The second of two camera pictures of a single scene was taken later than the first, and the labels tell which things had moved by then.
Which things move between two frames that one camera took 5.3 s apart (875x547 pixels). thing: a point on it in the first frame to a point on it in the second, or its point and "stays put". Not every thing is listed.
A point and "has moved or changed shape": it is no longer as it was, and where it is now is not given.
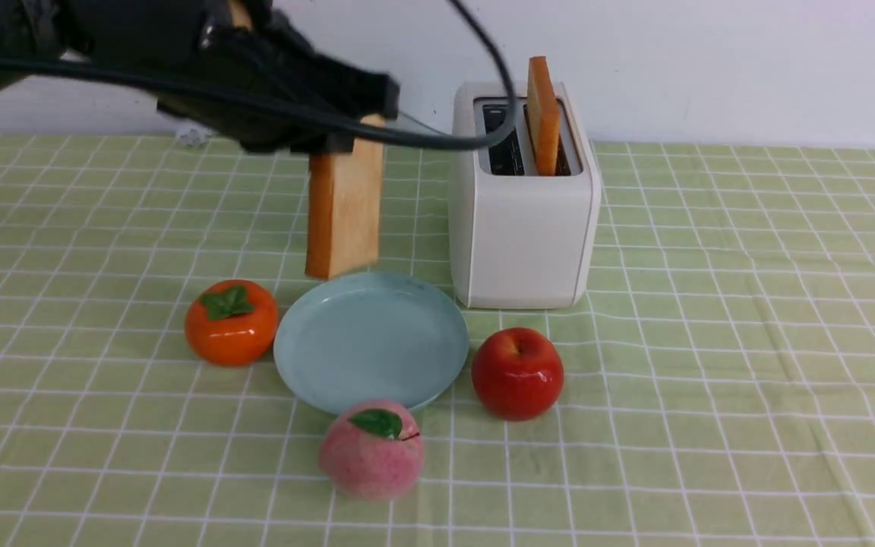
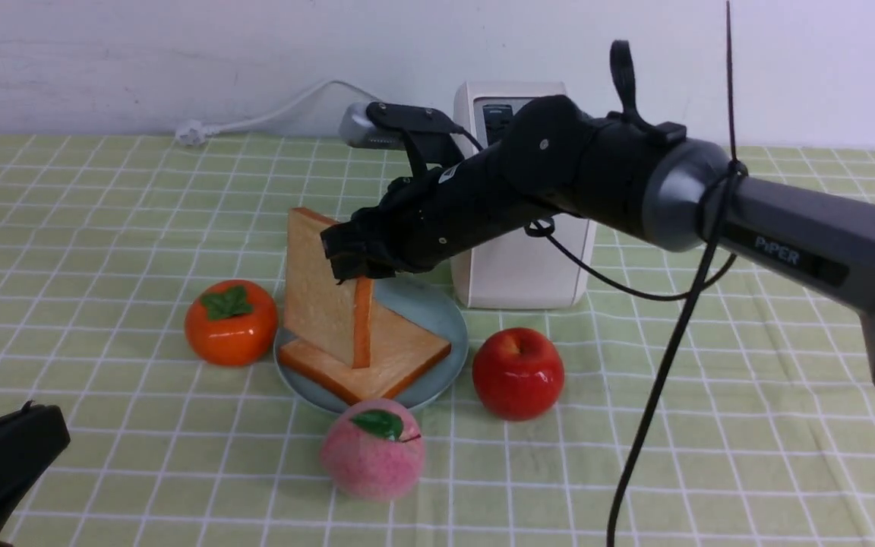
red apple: [517, 374] stays put
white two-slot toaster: [519, 240] stays put
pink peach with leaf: [374, 450] stays put
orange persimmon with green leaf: [231, 323] stays put
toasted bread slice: [544, 115] has moved or changed shape
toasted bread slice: [345, 207] to [399, 352]
